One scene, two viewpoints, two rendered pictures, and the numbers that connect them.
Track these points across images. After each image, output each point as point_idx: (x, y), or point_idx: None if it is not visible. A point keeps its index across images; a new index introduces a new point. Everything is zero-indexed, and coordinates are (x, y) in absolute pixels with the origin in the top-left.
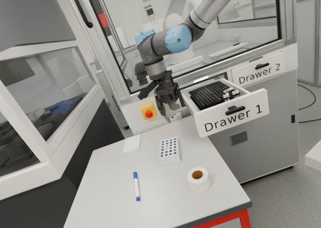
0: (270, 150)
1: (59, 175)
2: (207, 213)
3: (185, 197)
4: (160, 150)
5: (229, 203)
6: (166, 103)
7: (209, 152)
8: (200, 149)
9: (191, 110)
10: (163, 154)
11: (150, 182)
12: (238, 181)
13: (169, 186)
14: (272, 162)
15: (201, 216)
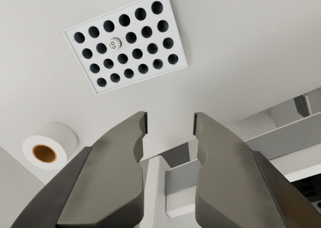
0: (285, 119)
1: None
2: (10, 154)
3: (17, 119)
4: (106, 15)
5: (40, 176)
6: (197, 215)
7: (143, 145)
8: (154, 126)
9: (276, 162)
10: (85, 41)
11: (6, 20)
12: None
13: (22, 80)
14: (273, 108)
15: (2, 147)
